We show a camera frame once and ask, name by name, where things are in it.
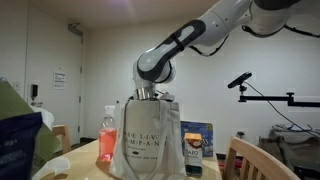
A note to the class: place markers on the dark blue snack bag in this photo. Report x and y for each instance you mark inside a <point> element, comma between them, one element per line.
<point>17,146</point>

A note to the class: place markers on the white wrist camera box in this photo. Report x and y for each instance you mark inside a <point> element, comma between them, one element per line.
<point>168,97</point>

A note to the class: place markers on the orange white Tazo tea carton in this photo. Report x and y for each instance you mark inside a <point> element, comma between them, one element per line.
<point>193,154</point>

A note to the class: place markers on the white paper wall notice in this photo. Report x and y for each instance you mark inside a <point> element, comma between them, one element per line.
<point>59,80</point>

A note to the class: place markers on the wooden dining chair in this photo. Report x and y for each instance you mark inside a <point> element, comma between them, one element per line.
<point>63,132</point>
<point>257,164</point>

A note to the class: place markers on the white canvas tote bag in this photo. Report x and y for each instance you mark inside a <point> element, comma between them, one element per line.
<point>148,144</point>

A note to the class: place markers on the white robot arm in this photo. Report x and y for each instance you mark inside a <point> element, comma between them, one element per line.
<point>260,18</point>

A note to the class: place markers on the black camera on boom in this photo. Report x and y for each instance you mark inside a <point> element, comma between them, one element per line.
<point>239,80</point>

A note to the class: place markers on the white entry door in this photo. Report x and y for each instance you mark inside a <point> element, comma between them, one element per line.
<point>54,63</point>

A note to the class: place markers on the pink liquid spray bottle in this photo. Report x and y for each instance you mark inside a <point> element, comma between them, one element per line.
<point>107,134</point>

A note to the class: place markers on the blue white cocoa box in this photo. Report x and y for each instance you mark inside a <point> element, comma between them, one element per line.
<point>205,130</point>

